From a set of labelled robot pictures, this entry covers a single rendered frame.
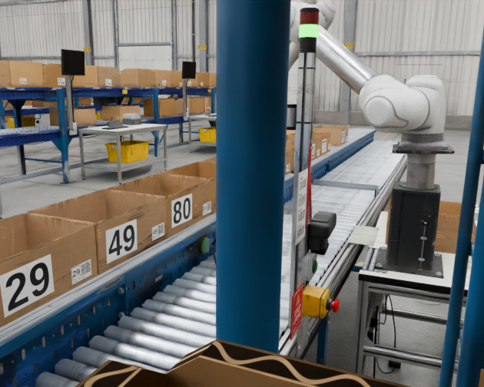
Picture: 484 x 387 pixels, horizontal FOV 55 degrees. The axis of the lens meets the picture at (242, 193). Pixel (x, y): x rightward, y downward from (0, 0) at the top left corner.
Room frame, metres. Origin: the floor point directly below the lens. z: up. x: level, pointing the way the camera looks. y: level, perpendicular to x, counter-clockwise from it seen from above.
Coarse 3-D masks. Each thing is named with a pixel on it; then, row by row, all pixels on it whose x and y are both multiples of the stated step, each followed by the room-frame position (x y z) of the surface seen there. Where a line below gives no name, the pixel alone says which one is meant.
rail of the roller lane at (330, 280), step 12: (396, 168) 4.15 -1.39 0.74; (396, 180) 3.93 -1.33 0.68; (384, 192) 3.18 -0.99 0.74; (372, 204) 2.83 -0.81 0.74; (372, 216) 2.61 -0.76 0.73; (348, 252) 1.97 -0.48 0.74; (336, 264) 1.84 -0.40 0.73; (348, 264) 1.98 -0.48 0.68; (324, 276) 1.69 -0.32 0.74; (336, 276) 1.75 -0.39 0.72; (312, 324) 1.41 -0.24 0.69; (288, 336) 1.25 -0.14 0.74; (288, 348) 1.18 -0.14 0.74
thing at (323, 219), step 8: (320, 216) 1.33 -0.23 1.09; (328, 216) 1.33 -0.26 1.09; (312, 224) 1.30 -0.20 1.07; (320, 224) 1.29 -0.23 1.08; (328, 224) 1.29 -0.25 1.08; (312, 232) 1.29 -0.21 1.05; (320, 232) 1.28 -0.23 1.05; (328, 232) 1.28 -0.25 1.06; (320, 240) 1.30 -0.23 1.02; (320, 248) 1.31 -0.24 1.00
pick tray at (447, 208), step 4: (440, 204) 2.52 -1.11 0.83; (444, 204) 2.51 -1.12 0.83; (448, 204) 2.51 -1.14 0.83; (452, 204) 2.50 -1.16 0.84; (456, 204) 2.49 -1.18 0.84; (460, 204) 2.48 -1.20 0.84; (388, 208) 2.35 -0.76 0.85; (440, 208) 2.52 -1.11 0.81; (444, 208) 2.51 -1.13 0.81; (448, 208) 2.50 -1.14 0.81; (452, 208) 2.50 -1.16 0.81; (456, 208) 2.49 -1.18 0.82; (460, 208) 2.48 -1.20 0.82; (388, 212) 2.34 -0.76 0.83; (440, 212) 2.52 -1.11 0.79; (444, 212) 2.51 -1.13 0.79; (448, 212) 2.50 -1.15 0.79; (452, 212) 2.50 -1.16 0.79; (456, 212) 2.49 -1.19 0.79; (388, 216) 2.34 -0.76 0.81; (456, 216) 2.24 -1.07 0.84
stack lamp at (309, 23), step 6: (306, 12) 1.28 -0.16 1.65; (312, 12) 1.28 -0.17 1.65; (300, 18) 1.29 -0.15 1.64; (306, 18) 1.28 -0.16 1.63; (312, 18) 1.28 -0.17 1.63; (318, 18) 1.29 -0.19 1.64; (300, 24) 1.29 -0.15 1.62; (306, 24) 1.28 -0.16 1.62; (312, 24) 1.28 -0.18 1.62; (318, 24) 1.29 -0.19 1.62; (300, 30) 1.29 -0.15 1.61; (306, 30) 1.28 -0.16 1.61; (312, 30) 1.28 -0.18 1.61; (300, 36) 1.29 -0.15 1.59; (306, 36) 1.28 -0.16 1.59; (312, 36) 1.28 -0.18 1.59
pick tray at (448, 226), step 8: (440, 216) 2.23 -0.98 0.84; (448, 216) 2.22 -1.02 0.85; (440, 224) 2.23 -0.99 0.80; (448, 224) 2.21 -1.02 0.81; (456, 224) 2.20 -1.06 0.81; (440, 232) 1.97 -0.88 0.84; (448, 232) 1.96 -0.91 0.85; (456, 232) 2.20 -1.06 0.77; (472, 232) 2.13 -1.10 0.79; (440, 240) 1.97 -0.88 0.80; (448, 240) 1.96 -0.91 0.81; (456, 240) 1.94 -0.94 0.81; (472, 240) 1.92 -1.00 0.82; (440, 248) 1.97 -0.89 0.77; (448, 248) 1.96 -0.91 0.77
